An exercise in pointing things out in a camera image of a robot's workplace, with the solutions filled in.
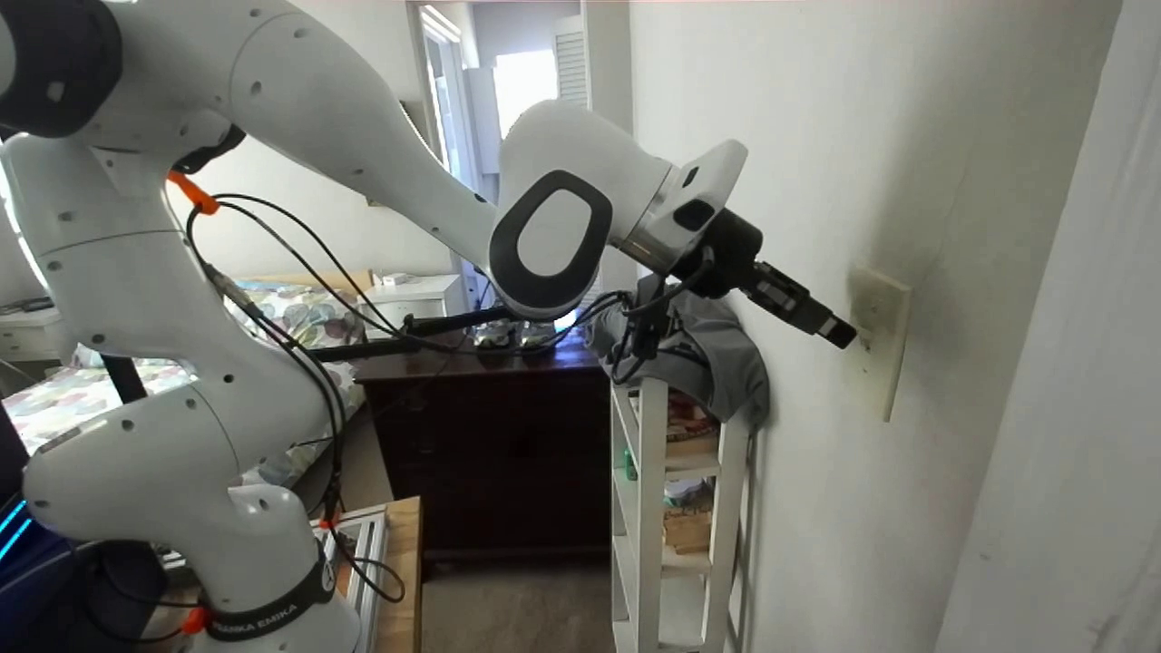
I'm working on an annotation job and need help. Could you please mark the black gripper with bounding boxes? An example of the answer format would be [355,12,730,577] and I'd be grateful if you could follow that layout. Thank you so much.
[676,211,855,347]

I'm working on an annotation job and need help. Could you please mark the cream wall light switch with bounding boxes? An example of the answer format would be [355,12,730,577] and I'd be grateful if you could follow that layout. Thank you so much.
[849,269,909,421]

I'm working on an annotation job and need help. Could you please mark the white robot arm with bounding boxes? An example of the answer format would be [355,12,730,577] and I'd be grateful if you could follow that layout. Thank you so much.
[0,0,853,653]

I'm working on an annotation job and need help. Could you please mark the grey cloth on shelf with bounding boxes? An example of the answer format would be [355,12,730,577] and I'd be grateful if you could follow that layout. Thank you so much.
[583,294,772,424]

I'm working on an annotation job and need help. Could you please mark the white wooden shelf unit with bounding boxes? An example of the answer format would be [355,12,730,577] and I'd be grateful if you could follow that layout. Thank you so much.
[610,378,752,653]

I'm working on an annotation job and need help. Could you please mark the small object on dresser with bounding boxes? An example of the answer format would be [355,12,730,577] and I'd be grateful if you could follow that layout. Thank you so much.
[473,324,563,363]

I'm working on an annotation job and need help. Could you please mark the dark wooden dresser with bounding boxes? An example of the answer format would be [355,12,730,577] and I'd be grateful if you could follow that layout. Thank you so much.
[355,345,610,567]

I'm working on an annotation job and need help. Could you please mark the floral bed cover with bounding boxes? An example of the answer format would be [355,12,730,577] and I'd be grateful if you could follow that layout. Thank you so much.
[4,277,464,455]

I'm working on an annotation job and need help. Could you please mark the wooden crate with glass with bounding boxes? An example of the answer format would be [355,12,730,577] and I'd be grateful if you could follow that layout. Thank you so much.
[333,499,423,653]

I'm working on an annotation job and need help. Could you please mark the black diagonal pole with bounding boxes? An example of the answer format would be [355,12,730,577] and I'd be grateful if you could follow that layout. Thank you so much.
[106,356,144,404]

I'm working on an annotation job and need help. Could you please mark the dark blue lit equipment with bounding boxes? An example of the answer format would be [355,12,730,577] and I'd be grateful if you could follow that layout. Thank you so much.
[0,419,163,653]

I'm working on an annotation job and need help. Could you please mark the white door frame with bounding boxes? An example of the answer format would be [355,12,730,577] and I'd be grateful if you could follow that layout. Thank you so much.
[937,0,1161,653]

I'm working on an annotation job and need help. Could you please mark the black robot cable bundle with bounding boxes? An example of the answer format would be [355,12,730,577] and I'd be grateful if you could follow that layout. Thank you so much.
[176,188,682,609]

